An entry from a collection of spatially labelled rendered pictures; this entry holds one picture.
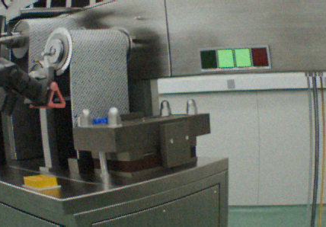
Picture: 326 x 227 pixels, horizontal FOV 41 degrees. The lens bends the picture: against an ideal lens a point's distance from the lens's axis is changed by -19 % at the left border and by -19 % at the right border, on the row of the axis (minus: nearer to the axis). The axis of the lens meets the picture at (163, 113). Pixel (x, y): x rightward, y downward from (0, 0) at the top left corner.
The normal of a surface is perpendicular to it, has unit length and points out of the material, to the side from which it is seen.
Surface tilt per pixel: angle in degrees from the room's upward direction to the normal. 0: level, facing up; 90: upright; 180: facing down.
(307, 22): 90
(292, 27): 90
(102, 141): 90
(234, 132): 90
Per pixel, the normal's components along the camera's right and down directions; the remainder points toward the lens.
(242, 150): -0.62, 0.08
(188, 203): 0.78, -0.02
